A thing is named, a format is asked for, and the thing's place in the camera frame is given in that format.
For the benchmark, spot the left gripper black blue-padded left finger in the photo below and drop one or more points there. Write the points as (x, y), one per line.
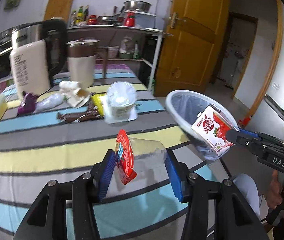
(46, 218)

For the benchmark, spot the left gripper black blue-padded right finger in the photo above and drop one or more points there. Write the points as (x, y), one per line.
(234, 217)

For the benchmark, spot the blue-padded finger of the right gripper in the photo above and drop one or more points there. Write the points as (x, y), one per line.
(252, 134)

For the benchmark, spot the red strawberry milk carton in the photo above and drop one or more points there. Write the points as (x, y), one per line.
(211, 126)

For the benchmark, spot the clear cup with red lid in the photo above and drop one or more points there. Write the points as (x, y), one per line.
(137, 155)

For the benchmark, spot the clear plastic bag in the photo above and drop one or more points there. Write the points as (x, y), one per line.
(48, 103)

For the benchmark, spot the white paper bag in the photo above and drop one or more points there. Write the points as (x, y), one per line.
(73, 93)

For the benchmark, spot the white trash bin with liner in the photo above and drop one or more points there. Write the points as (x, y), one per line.
(185, 106)

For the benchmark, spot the person's grey-trousered knee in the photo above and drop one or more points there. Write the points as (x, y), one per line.
(247, 187)

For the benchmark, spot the striped tablecloth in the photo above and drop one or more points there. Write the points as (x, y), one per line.
(37, 148)

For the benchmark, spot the yellow wooden door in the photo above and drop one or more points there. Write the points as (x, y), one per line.
(189, 54)

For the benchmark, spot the purple snack wrapper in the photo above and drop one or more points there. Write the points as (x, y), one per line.
(28, 104)

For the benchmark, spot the brown chocolate bar wrapper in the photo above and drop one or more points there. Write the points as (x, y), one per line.
(91, 113)

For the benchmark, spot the yellow snack wrapper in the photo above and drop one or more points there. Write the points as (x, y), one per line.
(97, 100)

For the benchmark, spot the white yogurt cup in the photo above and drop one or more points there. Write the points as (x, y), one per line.
(119, 103)

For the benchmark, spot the white metal shelf rack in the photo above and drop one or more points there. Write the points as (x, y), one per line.
(149, 43)

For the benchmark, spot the red thermos bottle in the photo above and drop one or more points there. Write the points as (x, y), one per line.
(130, 19)

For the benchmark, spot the white steel electric kettle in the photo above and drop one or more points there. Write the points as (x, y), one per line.
(30, 58)

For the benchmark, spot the white brown lidded mug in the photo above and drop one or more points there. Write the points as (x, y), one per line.
(81, 60)

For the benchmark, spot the steel mixing bowl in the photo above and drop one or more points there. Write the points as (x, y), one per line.
(133, 5)

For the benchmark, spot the steel cooking pot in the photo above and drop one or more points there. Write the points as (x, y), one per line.
(6, 36)

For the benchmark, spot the wooden cutting board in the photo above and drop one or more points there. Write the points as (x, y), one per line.
(58, 8)

